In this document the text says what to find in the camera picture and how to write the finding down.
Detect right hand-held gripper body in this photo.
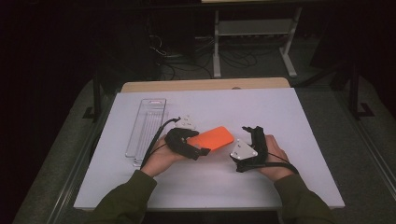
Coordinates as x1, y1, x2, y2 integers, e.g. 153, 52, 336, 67
230, 125, 269, 168

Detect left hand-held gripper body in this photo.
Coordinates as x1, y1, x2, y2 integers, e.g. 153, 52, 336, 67
164, 115, 201, 161

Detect orange phone case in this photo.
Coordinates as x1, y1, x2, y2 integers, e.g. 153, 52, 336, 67
186, 125, 235, 152

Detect person's right hand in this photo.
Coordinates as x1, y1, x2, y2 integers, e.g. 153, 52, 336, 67
256, 133, 295, 183

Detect person's left hand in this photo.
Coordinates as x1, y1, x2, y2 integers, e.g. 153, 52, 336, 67
140, 136, 188, 179

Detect clear plastic box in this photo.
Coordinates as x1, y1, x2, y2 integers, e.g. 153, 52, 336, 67
124, 98, 169, 168

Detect grey metal stand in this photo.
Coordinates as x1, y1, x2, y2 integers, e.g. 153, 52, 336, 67
200, 0, 304, 78

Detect black metal stand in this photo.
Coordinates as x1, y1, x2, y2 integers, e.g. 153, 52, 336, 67
348, 62, 376, 120

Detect left hand-held gripper cable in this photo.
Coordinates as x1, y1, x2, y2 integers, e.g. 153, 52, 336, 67
140, 116, 182, 171

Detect hand-held gripper cable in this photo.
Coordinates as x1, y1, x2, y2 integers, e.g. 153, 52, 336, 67
140, 116, 182, 171
248, 151, 300, 175

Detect right hand-held gripper cable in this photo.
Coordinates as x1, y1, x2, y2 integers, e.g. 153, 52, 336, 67
248, 151, 300, 175

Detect black floor cables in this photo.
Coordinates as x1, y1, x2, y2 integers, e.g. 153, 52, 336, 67
148, 34, 260, 80

